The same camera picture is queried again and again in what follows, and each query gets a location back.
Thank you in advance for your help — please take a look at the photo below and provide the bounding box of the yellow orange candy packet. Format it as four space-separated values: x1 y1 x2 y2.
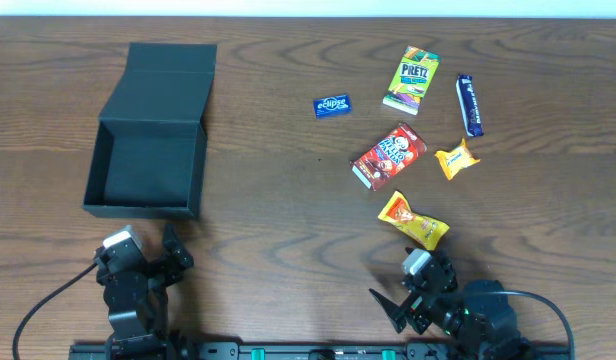
377 191 449 251

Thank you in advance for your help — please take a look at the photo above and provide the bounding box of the green Pretz snack box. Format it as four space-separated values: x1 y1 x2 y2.
382 45 442 115

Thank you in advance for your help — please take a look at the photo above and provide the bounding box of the small orange snack packet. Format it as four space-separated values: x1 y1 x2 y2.
435 138 480 180

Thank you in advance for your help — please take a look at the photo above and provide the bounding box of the red Hello Panda box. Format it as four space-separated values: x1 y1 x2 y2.
351 123 427 191

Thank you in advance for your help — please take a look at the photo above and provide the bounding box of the dark blue chocolate bar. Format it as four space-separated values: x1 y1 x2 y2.
456 74 484 137

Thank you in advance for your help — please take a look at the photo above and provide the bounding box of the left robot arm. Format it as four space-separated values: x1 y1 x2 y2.
94 224 199 359

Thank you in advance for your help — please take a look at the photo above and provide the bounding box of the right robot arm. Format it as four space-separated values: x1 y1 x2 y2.
370 248 537 359

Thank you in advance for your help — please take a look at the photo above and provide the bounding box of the black gift box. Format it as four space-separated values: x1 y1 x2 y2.
83 43 217 220

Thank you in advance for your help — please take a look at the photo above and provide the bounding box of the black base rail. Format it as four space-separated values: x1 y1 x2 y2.
70 341 574 360

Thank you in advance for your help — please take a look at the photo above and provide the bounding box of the blue Eclipse mints tin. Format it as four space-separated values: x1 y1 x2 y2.
313 94 352 118

